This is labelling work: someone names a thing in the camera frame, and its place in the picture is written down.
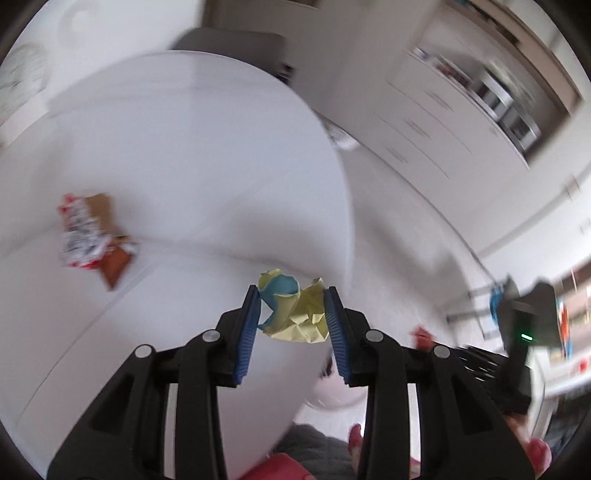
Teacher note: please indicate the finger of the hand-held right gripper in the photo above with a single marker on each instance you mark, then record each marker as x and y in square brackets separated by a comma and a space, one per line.
[478, 362]

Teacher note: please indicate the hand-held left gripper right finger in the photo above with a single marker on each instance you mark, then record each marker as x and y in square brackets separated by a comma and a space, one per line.
[339, 337]

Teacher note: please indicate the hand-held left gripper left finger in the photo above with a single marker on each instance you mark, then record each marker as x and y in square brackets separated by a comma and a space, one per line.
[247, 337]

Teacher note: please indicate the yellow paper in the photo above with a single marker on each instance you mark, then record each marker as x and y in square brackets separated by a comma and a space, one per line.
[307, 318]

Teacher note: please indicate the blue paper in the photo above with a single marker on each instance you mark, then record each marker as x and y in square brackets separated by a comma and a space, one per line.
[279, 288]

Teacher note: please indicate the red paper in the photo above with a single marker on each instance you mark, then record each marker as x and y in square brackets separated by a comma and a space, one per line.
[422, 336]

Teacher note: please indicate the person's right hand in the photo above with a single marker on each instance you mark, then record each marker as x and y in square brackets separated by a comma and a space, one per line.
[538, 454]

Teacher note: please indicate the grey quilted cloth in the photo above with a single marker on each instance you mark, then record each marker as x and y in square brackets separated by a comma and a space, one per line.
[314, 447]

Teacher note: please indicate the red cloth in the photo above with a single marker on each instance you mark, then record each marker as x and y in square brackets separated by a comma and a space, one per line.
[286, 467]

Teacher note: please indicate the dark brown crumpled paper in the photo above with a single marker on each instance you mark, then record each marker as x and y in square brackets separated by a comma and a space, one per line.
[115, 265]

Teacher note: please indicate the red white crumpled wrapper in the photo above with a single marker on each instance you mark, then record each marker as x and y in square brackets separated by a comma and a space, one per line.
[78, 235]

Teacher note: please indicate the silver appliance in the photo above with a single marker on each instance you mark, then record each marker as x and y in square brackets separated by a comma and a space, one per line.
[503, 106]

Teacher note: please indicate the beige drawer cabinet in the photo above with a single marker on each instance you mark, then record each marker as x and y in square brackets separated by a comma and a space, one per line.
[415, 120]

